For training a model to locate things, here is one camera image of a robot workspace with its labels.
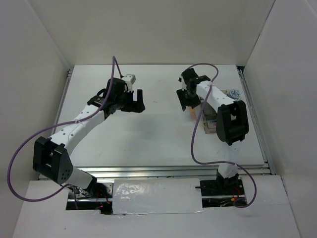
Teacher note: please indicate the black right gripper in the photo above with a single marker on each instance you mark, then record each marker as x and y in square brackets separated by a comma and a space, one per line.
[181, 95]

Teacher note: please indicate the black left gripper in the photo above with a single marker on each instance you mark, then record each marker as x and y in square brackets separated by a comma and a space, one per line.
[135, 106]

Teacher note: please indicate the orange pink highlighter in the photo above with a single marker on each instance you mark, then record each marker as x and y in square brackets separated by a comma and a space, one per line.
[192, 114]

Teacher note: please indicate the blue white glue jar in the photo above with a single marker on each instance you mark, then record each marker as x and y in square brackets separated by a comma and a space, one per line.
[234, 94]

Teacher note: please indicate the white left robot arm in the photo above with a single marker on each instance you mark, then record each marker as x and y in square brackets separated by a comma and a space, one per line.
[52, 155]

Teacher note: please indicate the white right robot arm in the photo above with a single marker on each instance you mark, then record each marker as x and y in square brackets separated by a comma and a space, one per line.
[231, 120]

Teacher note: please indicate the smoky plastic desk organizer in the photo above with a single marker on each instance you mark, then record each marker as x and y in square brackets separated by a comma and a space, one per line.
[210, 114]

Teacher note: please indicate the white front cover plate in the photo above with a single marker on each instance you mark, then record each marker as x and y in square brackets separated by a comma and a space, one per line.
[156, 196]

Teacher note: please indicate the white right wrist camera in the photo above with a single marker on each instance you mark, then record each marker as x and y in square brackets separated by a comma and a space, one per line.
[183, 80]

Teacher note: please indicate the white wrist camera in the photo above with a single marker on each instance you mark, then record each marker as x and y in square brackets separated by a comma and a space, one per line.
[183, 80]
[129, 80]

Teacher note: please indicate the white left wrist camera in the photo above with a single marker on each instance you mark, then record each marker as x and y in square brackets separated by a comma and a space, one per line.
[129, 80]

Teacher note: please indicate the right side aluminium rail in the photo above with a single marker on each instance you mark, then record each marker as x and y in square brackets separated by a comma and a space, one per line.
[259, 132]

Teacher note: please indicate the aluminium table edge rail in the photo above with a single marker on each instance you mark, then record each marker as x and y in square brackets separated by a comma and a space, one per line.
[151, 172]

